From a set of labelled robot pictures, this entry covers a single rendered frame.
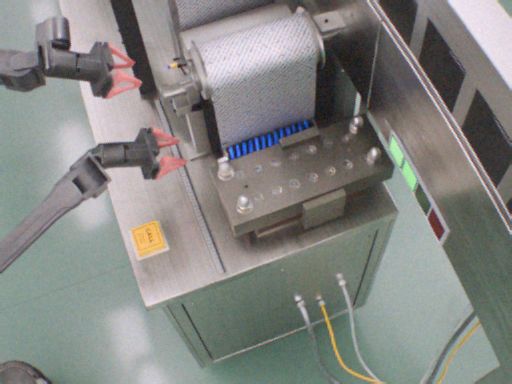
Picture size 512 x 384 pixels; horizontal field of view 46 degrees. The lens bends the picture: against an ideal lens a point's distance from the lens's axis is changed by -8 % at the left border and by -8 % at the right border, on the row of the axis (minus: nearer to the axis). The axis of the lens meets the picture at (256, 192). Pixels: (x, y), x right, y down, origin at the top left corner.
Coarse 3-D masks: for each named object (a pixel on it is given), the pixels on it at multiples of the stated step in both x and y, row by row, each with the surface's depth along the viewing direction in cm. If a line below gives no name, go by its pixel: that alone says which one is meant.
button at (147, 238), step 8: (144, 224) 155; (152, 224) 155; (136, 232) 154; (144, 232) 154; (152, 232) 154; (160, 232) 154; (136, 240) 153; (144, 240) 153; (152, 240) 153; (160, 240) 153; (136, 248) 152; (144, 248) 152; (152, 248) 152; (160, 248) 154
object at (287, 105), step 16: (304, 80) 140; (256, 96) 138; (272, 96) 141; (288, 96) 143; (304, 96) 145; (224, 112) 139; (240, 112) 141; (256, 112) 144; (272, 112) 146; (288, 112) 149; (304, 112) 151; (224, 128) 145; (240, 128) 147; (256, 128) 149; (272, 128) 152; (224, 144) 150; (240, 144) 153
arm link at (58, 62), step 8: (56, 40) 116; (48, 48) 115; (56, 48) 116; (64, 48) 118; (48, 56) 115; (56, 56) 113; (64, 56) 115; (72, 56) 116; (48, 64) 114; (56, 64) 114; (64, 64) 115; (72, 64) 116; (48, 72) 115; (56, 72) 115; (64, 72) 116; (72, 72) 117
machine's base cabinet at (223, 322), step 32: (384, 224) 160; (320, 256) 163; (352, 256) 173; (224, 288) 157; (256, 288) 166; (288, 288) 176; (320, 288) 188; (352, 288) 202; (192, 320) 170; (224, 320) 180; (256, 320) 192; (288, 320) 206; (320, 320) 222; (192, 352) 197; (224, 352) 212
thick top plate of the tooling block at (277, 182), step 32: (320, 128) 153; (256, 160) 150; (288, 160) 149; (320, 160) 149; (352, 160) 148; (384, 160) 148; (224, 192) 146; (256, 192) 146; (288, 192) 145; (320, 192) 145; (352, 192) 151; (256, 224) 146
